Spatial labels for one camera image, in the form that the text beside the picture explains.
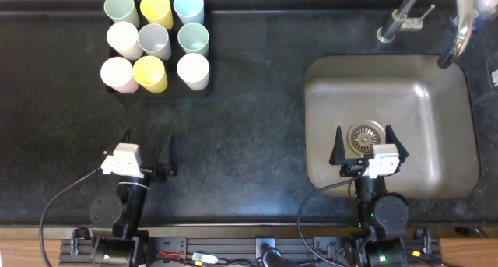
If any mounting rail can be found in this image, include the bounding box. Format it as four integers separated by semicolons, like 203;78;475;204
58;227;444;267

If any steel tap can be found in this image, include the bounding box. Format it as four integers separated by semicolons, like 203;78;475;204
376;0;479;70

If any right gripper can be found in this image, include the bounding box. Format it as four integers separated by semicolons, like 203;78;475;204
328;124;409;178

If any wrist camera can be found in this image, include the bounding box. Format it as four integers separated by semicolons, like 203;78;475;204
366;143;402;179
100;142;143;179

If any grey cup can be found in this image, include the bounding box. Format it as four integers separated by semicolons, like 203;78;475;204
137;23;172;61

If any blue cup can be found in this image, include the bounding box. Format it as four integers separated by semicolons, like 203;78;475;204
173;0;205;26

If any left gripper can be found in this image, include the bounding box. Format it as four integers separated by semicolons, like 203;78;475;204
120;128;179;183

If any green cup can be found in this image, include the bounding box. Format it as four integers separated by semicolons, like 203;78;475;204
103;0;140;27
177;22;210;58

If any yellow cup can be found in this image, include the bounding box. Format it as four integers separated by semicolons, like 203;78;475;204
132;55;169;94
139;0;174;30

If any white cup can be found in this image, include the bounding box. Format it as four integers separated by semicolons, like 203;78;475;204
176;52;211;92
106;21;144;61

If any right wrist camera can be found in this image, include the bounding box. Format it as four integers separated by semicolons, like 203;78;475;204
366;143;402;179

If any pink cup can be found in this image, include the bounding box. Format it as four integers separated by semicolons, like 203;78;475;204
100;56;139;94

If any steel sink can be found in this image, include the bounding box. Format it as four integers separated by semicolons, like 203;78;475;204
304;54;482;200

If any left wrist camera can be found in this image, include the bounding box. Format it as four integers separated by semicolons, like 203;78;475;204
100;142;143;179

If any black tray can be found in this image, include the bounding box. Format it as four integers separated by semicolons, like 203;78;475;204
105;0;213;100

